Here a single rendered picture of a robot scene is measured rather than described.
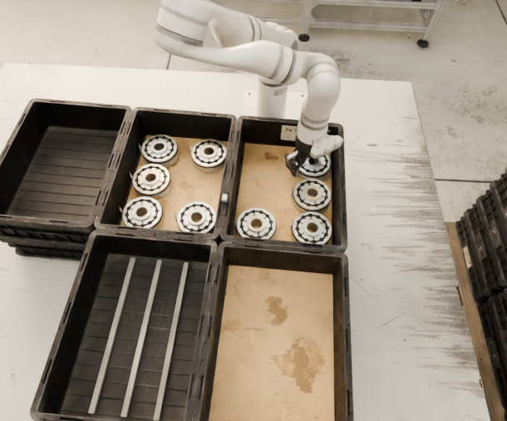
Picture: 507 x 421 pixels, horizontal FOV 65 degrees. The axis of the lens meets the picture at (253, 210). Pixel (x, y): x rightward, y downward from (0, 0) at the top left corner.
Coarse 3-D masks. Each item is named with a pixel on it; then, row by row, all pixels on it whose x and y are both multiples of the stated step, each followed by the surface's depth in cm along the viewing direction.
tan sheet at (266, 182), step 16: (256, 144) 120; (256, 160) 117; (272, 160) 117; (256, 176) 114; (272, 176) 114; (288, 176) 114; (240, 192) 111; (256, 192) 111; (272, 192) 112; (288, 192) 112; (240, 208) 109; (272, 208) 109; (288, 208) 109; (288, 224) 106; (288, 240) 104
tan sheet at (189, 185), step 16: (192, 144) 120; (224, 144) 120; (176, 160) 116; (176, 176) 114; (192, 176) 114; (208, 176) 114; (176, 192) 111; (192, 192) 111; (208, 192) 111; (176, 208) 108; (176, 224) 106
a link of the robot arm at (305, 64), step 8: (296, 56) 80; (304, 56) 82; (312, 56) 84; (320, 56) 84; (296, 64) 80; (304, 64) 84; (312, 64) 85; (320, 64) 84; (328, 64) 84; (336, 64) 86; (288, 72) 81; (296, 72) 81; (304, 72) 87; (312, 72) 84; (336, 72) 84; (288, 80) 82; (296, 80) 82
